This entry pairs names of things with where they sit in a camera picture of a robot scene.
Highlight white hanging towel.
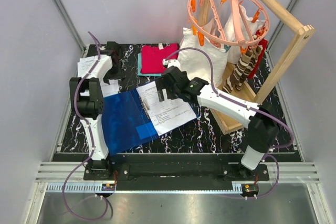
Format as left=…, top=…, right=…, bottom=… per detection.
left=177, top=28, right=228, bottom=87

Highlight brown striped socks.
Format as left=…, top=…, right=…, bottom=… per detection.
left=223, top=45, right=261, bottom=93

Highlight red folded shirt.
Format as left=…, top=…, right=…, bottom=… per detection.
left=140, top=44, right=179, bottom=74

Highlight printed paper stack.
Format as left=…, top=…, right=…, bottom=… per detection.
left=77, top=56, right=119, bottom=97

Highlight white paper sheets stack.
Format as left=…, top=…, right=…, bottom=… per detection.
left=136, top=81, right=196, bottom=136

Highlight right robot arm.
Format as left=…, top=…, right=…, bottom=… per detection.
left=155, top=66, right=280, bottom=180

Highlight teal folded shirt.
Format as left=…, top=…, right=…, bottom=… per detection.
left=138, top=52, right=164, bottom=76

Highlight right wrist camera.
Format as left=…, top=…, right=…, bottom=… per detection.
left=162, top=59, right=181, bottom=69

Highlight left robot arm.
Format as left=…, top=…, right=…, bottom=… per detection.
left=69, top=41, right=122, bottom=180

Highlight red hanging cloth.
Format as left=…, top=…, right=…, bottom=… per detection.
left=247, top=38, right=268, bottom=79

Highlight pink round clip hanger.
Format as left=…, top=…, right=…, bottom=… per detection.
left=187, top=0, right=270, bottom=51

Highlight aluminium rail frame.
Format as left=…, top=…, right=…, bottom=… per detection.
left=25, top=157, right=333, bottom=223

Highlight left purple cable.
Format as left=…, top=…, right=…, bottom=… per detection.
left=61, top=31, right=112, bottom=221

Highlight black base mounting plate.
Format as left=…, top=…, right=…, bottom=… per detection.
left=83, top=154, right=269, bottom=193

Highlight wooden drying rack frame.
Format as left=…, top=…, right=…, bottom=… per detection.
left=196, top=0, right=316, bottom=135

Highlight blue plastic folder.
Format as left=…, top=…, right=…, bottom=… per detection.
left=101, top=89, right=200, bottom=157

